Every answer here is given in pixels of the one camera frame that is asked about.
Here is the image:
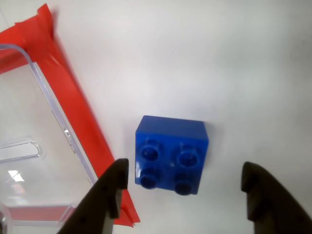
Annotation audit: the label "transparent plastic box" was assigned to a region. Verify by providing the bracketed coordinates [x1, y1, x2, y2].
[0, 43, 99, 234]

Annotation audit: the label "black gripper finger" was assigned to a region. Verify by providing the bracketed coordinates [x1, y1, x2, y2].
[241, 161, 312, 234]
[57, 158, 129, 234]

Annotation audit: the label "blue lego brick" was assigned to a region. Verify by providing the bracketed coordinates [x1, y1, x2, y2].
[135, 115, 211, 196]

